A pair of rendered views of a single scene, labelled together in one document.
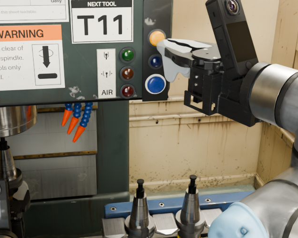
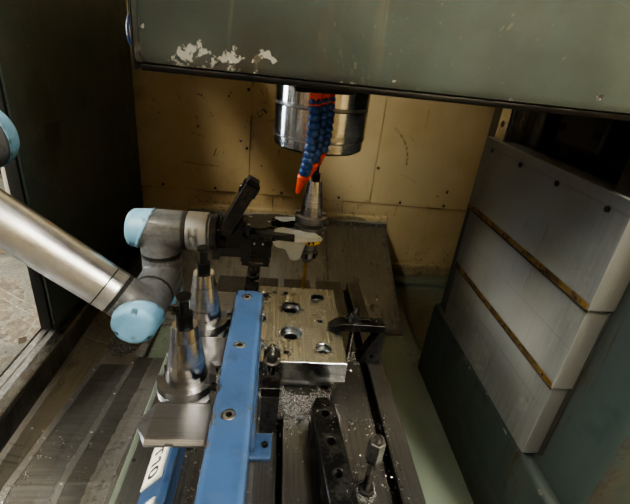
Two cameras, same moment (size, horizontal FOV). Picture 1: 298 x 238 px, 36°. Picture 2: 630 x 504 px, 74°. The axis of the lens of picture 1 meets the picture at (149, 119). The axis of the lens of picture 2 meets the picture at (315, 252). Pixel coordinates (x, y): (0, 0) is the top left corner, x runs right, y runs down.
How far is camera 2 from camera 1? 1.09 m
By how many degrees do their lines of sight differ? 83
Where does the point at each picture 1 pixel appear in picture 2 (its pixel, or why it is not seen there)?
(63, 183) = (503, 388)
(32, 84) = not seen: hidden behind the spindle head
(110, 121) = (617, 367)
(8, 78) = not seen: hidden behind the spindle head
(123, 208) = (245, 304)
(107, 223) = (223, 295)
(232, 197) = (223, 469)
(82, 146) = (542, 357)
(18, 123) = (281, 132)
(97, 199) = (526, 465)
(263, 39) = not seen: outside the picture
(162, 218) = (208, 347)
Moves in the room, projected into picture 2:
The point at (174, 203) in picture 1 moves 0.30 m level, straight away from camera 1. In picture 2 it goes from (236, 360) to (504, 419)
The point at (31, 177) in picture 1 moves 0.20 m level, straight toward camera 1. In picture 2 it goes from (487, 344) to (405, 346)
